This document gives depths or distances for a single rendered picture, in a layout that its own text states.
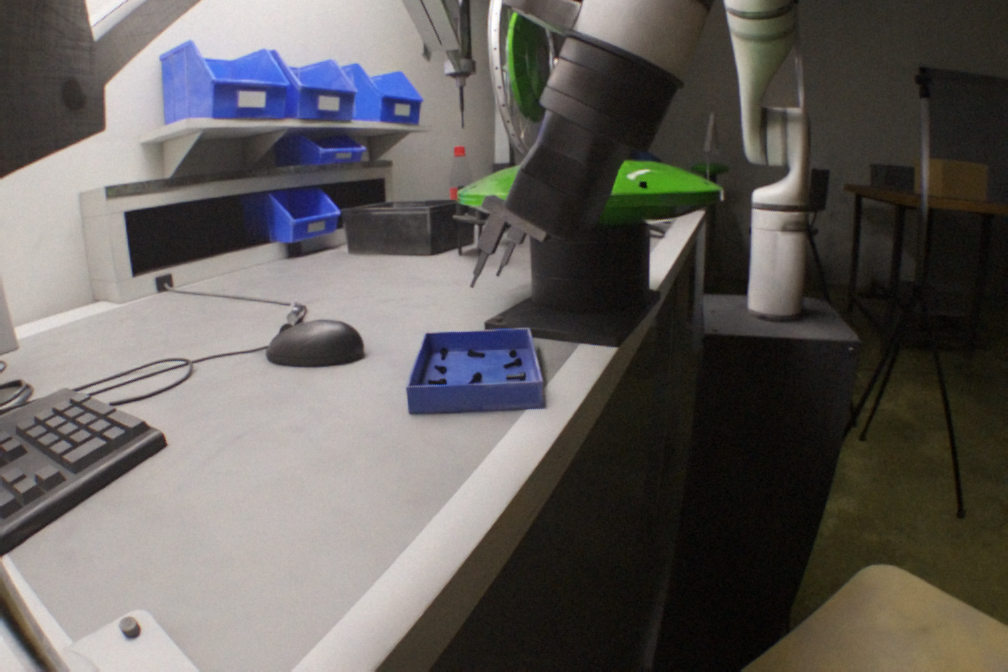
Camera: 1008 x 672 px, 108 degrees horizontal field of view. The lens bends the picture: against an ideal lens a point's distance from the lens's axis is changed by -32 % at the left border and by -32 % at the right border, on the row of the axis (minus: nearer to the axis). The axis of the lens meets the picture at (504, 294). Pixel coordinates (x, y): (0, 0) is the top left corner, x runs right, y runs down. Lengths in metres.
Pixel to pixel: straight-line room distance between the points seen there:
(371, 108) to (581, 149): 1.17
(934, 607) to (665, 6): 0.68
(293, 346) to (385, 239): 0.65
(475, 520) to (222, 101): 0.93
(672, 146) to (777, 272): 4.46
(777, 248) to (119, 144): 1.21
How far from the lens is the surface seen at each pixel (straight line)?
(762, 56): 0.75
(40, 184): 1.11
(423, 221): 1.07
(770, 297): 0.85
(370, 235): 1.16
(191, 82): 1.13
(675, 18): 0.31
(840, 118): 5.36
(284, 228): 1.21
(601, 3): 0.32
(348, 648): 0.23
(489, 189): 0.54
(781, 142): 0.83
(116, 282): 1.01
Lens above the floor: 1.09
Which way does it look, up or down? 14 degrees down
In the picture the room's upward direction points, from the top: 2 degrees counter-clockwise
